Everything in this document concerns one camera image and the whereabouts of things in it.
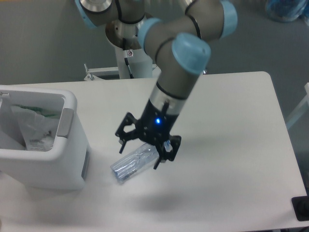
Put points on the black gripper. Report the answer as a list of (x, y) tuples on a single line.
[(157, 125)]

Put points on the clear plastic water bottle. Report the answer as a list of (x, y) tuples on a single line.
[(134, 162)]

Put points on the white and green plastic bag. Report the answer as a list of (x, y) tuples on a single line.
[(38, 126)]

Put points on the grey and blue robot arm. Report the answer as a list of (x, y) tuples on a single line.
[(180, 49)]

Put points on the white rectangular trash can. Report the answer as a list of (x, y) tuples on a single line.
[(62, 167)]

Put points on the black device at table edge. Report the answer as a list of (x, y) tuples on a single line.
[(301, 207)]

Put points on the blue plastic bag on floor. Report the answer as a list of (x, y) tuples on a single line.
[(285, 10)]

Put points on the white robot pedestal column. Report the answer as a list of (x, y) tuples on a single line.
[(132, 61)]

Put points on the white metal base frame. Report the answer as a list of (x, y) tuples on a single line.
[(112, 73)]

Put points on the white frame at right edge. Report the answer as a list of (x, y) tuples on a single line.
[(299, 110)]

